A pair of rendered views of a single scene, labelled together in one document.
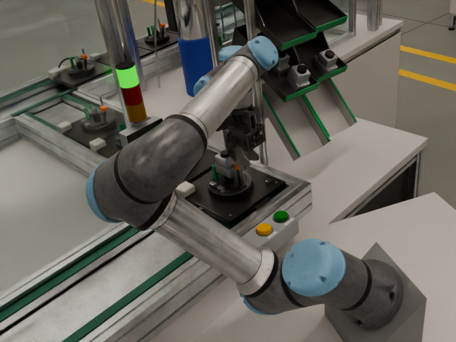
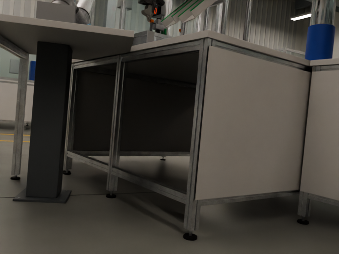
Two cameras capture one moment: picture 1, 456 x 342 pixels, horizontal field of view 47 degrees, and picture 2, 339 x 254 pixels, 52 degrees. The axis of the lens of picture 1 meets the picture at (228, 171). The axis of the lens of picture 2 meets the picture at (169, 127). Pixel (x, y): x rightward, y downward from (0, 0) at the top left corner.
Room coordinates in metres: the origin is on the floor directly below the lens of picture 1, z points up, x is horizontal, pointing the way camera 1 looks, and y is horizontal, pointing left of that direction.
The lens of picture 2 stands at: (1.58, -2.13, 0.50)
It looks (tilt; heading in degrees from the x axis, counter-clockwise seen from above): 2 degrees down; 93
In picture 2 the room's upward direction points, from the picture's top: 5 degrees clockwise
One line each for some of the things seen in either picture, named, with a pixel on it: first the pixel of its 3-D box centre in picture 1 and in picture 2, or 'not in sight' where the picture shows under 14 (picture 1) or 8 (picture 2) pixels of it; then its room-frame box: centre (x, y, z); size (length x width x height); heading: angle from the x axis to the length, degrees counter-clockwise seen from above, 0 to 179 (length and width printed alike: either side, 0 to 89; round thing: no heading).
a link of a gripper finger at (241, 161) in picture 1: (243, 160); (145, 13); (1.25, -0.05, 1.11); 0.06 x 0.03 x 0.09; 40
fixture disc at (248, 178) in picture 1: (229, 184); not in sight; (1.33, 0.00, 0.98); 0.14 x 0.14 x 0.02
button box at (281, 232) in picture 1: (264, 239); not in sight; (1.11, -0.07, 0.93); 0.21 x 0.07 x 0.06; 130
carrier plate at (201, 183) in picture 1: (230, 189); not in sight; (1.33, 0.00, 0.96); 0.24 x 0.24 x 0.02; 40
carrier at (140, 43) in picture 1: (155, 32); not in sight; (2.84, 0.28, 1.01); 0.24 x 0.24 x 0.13; 40
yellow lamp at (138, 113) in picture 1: (136, 110); not in sight; (1.29, 0.22, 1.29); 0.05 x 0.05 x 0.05
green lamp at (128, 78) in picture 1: (127, 75); not in sight; (1.29, 0.22, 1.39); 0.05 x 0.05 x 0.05
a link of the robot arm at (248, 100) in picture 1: (239, 97); not in sight; (1.26, -0.06, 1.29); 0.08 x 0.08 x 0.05
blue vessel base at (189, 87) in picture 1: (199, 64); (319, 49); (2.33, 0.06, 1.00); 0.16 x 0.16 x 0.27
